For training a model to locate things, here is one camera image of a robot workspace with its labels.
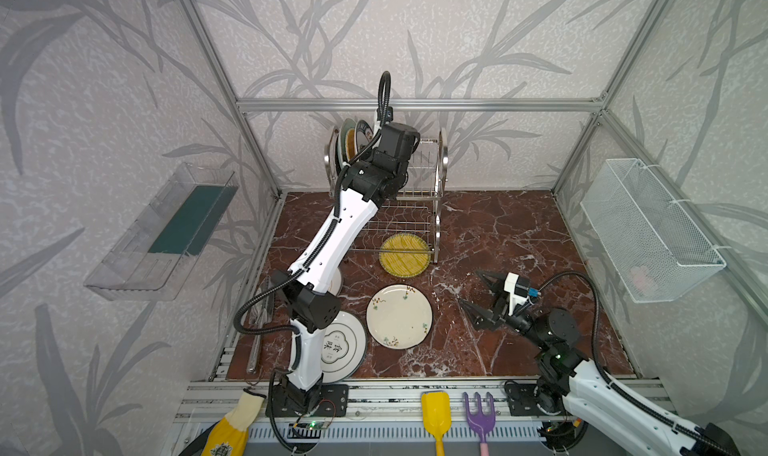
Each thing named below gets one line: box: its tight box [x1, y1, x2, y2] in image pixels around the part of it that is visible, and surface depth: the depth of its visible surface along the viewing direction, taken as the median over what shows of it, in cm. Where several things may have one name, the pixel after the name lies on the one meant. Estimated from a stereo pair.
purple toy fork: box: [463, 392, 496, 456], surface depth 72 cm
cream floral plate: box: [366, 283, 434, 350], surface depth 89 cm
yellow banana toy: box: [201, 388, 267, 456], surface depth 70 cm
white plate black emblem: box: [322, 311, 366, 383], surface depth 83 cm
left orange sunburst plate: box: [328, 267, 343, 297], surface depth 96 cm
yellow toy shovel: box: [421, 391, 451, 456], surface depth 73 cm
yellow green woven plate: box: [379, 233, 431, 278], surface depth 101 cm
